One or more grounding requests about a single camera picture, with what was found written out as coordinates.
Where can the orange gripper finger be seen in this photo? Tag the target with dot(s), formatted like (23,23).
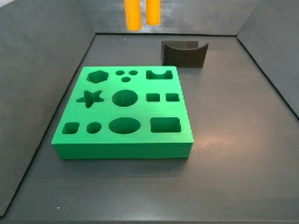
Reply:
(133,15)
(154,12)

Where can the black curved holder block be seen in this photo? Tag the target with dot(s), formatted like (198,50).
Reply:
(183,53)

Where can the green shape sorter block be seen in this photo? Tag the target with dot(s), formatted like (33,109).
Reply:
(126,113)

